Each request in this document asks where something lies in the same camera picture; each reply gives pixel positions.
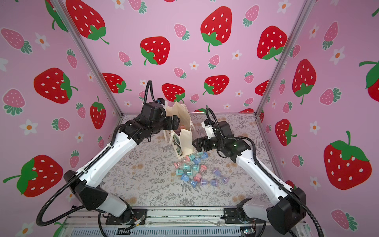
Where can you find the purple hourglass right cluster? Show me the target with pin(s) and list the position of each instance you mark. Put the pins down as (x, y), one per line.
(218, 174)

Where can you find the blue hourglass front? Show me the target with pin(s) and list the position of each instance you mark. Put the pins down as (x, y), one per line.
(194, 183)

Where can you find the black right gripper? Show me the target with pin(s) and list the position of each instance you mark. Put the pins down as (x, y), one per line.
(200, 142)

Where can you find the teal hourglass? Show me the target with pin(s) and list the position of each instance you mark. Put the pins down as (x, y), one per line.
(179, 172)

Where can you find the teal hourglass number five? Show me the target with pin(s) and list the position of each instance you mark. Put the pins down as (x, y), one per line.
(190, 157)

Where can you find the left aluminium corner post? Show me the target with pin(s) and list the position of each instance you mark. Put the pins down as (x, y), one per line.
(64, 15)

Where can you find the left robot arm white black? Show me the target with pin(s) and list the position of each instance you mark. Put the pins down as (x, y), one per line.
(85, 182)

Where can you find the blue hourglass number thirty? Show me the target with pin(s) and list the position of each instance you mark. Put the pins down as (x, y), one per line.
(185, 178)

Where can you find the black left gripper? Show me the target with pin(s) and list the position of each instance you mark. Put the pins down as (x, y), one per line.
(174, 124)

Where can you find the canvas tote bag floral print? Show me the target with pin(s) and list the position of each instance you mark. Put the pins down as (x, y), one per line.
(181, 138)

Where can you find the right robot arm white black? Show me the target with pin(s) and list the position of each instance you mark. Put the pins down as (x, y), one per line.
(284, 211)

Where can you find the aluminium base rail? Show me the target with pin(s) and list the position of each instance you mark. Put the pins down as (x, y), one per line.
(214, 221)

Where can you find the aluminium corner frame post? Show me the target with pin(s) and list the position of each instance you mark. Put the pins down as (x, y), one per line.
(292, 38)

